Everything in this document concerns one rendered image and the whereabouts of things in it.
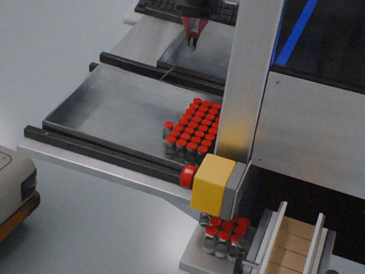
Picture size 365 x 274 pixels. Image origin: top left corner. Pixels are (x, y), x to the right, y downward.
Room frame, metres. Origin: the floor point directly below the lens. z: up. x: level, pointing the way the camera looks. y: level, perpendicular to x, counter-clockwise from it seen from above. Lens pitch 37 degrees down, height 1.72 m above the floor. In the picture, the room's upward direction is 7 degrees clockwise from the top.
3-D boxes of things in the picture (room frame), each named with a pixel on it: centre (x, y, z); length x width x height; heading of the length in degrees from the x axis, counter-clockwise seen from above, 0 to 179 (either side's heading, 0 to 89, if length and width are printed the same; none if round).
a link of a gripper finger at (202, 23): (1.46, 0.01, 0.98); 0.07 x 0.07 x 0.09; 89
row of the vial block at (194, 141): (1.11, -0.05, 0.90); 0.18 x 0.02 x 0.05; 163
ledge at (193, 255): (0.82, -0.11, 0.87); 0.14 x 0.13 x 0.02; 74
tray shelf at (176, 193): (1.30, 0.00, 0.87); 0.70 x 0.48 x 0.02; 164
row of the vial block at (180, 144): (1.12, -0.02, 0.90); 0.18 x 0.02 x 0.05; 164
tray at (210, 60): (1.45, -0.12, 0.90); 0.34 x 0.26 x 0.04; 74
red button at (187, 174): (0.86, -0.03, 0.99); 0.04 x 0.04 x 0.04; 74
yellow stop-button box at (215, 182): (0.85, -0.07, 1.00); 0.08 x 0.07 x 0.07; 74
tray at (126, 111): (1.15, 0.08, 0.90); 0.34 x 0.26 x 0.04; 73
